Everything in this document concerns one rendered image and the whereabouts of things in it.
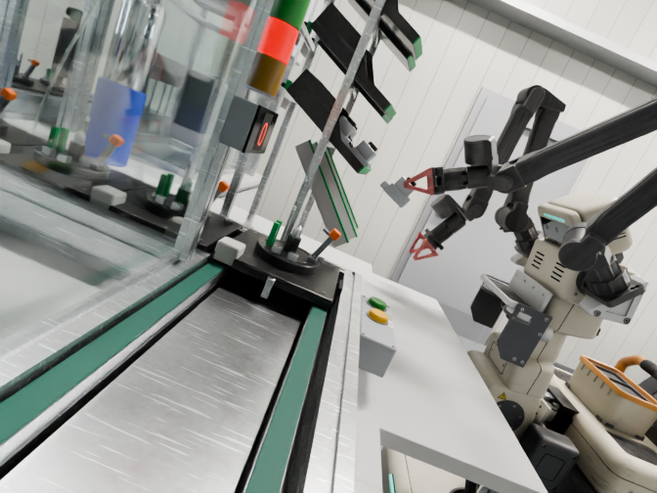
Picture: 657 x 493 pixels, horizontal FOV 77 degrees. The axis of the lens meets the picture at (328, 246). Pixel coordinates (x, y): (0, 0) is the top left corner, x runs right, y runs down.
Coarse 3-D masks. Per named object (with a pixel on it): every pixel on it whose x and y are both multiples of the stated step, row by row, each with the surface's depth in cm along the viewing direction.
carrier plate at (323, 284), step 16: (240, 240) 88; (256, 240) 93; (240, 256) 79; (256, 256) 83; (256, 272) 77; (272, 272) 78; (288, 272) 82; (320, 272) 90; (336, 272) 95; (288, 288) 77; (304, 288) 77; (320, 288) 81; (320, 304) 77
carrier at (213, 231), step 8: (208, 216) 88; (216, 216) 98; (208, 224) 90; (216, 224) 92; (224, 224) 95; (232, 224) 97; (240, 224) 100; (208, 232) 85; (216, 232) 87; (224, 232) 89; (232, 232) 92; (200, 240) 79; (208, 240) 81; (216, 240) 82; (200, 248) 77; (208, 248) 79
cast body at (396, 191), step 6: (384, 180) 109; (402, 180) 106; (384, 186) 109; (390, 186) 107; (396, 186) 107; (402, 186) 106; (390, 192) 107; (396, 192) 107; (402, 192) 107; (408, 192) 106; (396, 198) 107; (402, 198) 107; (408, 198) 108; (402, 204) 107
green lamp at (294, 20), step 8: (280, 0) 58; (288, 0) 58; (296, 0) 58; (304, 0) 59; (272, 8) 59; (280, 8) 59; (288, 8) 58; (296, 8) 59; (304, 8) 60; (272, 16) 59; (280, 16) 59; (288, 16) 59; (296, 16) 59; (304, 16) 61; (296, 24) 60
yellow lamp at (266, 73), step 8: (256, 56) 61; (264, 56) 60; (256, 64) 61; (264, 64) 60; (272, 64) 60; (280, 64) 61; (256, 72) 61; (264, 72) 61; (272, 72) 61; (280, 72) 62; (248, 80) 61; (256, 80) 61; (264, 80) 61; (272, 80) 61; (280, 80) 63; (256, 88) 61; (264, 88) 61; (272, 88) 62
